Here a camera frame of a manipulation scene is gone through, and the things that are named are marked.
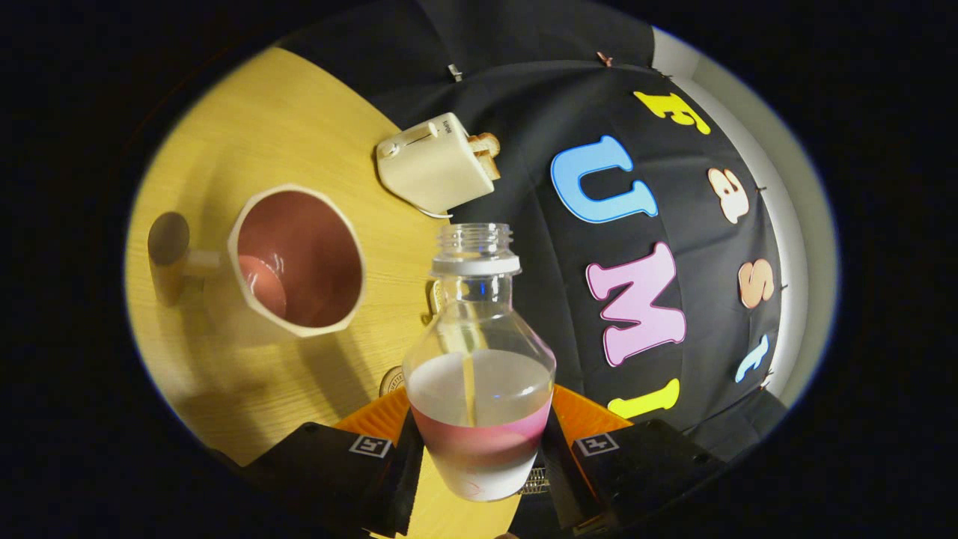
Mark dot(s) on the wooden table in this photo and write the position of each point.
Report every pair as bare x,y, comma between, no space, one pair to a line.
284,127

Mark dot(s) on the clear juice bottle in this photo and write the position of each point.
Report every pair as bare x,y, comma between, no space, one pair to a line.
479,419

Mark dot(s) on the pink clip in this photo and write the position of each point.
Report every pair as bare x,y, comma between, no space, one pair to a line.
604,58

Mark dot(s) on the silver clip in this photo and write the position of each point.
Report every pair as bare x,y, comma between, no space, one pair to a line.
454,72

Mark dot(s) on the white toaster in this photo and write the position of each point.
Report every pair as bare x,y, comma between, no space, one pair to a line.
430,168

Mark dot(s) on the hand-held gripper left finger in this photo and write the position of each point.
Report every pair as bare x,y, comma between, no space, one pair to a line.
397,494

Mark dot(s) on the beige cup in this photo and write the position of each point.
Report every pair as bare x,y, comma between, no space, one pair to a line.
314,254

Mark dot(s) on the toast slice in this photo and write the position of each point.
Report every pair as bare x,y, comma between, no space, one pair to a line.
492,165
485,141

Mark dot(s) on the round cork coaster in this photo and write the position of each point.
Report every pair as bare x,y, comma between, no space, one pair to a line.
391,382

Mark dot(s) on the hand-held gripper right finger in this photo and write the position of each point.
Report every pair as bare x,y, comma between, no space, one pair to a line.
561,479

